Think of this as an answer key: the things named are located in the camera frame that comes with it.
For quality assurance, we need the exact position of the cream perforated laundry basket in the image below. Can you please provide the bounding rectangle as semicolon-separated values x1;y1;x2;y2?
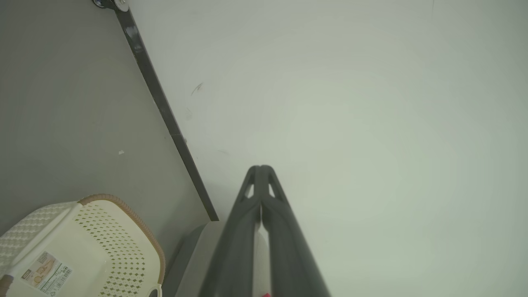
0;194;166;297

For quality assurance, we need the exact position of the dark baseboard strip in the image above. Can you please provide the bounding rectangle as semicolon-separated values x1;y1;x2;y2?
114;8;219;222

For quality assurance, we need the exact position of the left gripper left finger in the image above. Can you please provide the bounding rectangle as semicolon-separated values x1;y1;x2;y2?
198;165;262;297

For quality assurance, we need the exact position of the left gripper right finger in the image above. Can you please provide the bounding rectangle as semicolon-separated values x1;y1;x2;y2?
261;165;331;297

